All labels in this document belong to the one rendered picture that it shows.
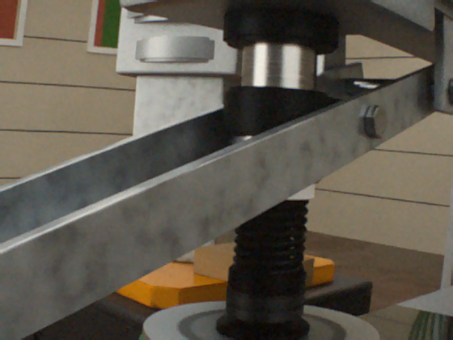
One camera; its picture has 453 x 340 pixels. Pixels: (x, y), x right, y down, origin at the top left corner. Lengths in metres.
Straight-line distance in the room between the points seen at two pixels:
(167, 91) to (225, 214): 0.90
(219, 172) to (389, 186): 6.38
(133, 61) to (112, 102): 5.87
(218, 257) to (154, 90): 0.37
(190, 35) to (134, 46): 0.12
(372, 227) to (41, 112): 3.73
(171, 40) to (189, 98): 0.13
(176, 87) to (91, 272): 0.96
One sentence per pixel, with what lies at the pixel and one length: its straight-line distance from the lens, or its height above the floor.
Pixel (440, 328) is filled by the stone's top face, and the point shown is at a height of 0.84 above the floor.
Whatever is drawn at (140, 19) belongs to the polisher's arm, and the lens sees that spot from 1.29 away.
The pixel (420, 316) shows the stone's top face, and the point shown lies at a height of 0.84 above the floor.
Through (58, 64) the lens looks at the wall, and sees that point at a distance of 6.88.
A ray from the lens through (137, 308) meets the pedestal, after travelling 1.09.
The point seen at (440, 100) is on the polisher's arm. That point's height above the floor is 1.09.
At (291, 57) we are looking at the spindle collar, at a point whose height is 1.10.
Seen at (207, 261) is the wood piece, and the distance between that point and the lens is 1.18.
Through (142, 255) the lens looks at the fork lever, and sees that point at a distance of 0.37.
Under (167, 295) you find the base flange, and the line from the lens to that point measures 1.09.
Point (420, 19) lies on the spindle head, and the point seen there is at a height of 1.15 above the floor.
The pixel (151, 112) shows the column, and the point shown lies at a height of 1.08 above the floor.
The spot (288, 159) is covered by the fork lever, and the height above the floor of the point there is 1.02.
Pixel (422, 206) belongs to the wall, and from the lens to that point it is 6.52.
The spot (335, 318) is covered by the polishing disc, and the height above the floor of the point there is 0.87.
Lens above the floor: 1.04
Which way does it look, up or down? 3 degrees down
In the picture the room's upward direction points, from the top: 3 degrees clockwise
